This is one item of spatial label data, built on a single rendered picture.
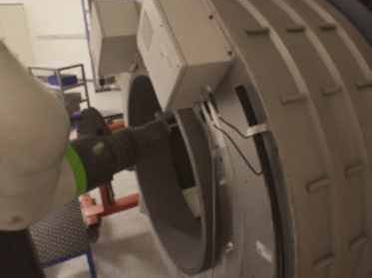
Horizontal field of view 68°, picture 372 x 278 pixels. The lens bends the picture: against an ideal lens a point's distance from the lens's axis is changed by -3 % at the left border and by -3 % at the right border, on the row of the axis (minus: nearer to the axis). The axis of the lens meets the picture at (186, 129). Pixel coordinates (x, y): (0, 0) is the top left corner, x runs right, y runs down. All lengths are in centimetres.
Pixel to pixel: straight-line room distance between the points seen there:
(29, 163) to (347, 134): 62
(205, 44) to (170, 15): 10
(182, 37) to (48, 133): 39
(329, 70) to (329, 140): 18
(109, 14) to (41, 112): 91
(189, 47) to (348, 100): 38
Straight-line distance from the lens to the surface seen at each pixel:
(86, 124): 54
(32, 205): 41
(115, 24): 117
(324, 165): 65
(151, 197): 153
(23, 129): 31
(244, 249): 79
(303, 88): 65
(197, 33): 64
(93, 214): 251
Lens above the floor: 175
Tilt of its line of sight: 23 degrees down
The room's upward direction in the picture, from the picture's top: 2 degrees counter-clockwise
